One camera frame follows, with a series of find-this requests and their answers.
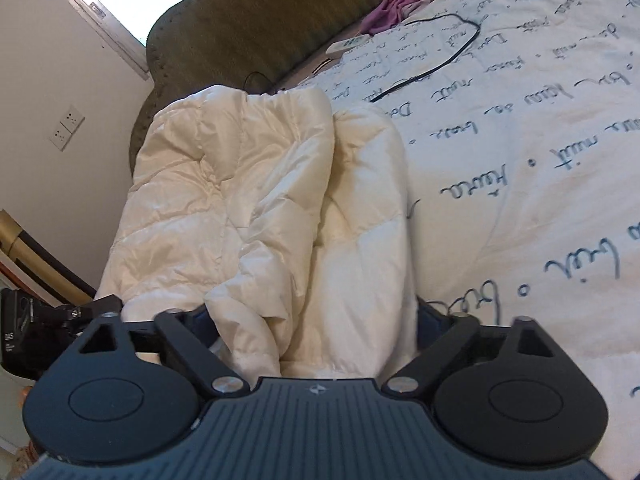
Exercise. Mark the gold wooden furniture edge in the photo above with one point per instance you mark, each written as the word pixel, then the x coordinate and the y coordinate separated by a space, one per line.
pixel 32 268

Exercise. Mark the white script-print bedsheet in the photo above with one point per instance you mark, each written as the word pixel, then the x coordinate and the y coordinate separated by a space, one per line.
pixel 521 124

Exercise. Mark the green upholstered headboard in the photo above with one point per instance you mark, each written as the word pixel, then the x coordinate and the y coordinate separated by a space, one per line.
pixel 243 44

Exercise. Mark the cream puffer jacket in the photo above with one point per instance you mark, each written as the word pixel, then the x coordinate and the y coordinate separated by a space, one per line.
pixel 286 220

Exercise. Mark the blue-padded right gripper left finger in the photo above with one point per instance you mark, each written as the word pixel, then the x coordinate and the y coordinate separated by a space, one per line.
pixel 187 337

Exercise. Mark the purple garment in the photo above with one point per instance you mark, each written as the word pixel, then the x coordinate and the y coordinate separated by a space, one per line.
pixel 386 15

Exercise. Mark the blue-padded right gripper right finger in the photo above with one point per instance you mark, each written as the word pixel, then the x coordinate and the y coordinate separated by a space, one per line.
pixel 444 345

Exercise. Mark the white remote control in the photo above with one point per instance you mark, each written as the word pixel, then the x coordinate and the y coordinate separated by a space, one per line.
pixel 340 47

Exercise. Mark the white wall socket pair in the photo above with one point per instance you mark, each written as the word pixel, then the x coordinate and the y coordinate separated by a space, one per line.
pixel 66 127

